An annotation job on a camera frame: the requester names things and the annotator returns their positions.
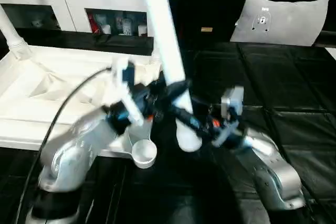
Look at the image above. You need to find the white plastic table top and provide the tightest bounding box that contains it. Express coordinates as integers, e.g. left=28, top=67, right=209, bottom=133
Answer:
left=0, top=44, right=163, bottom=170

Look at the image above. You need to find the black work mat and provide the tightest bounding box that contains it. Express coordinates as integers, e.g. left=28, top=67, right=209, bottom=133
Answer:
left=0, top=28, right=336, bottom=224

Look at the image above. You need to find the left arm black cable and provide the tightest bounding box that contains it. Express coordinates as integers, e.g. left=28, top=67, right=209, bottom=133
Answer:
left=15, top=66, right=114, bottom=224

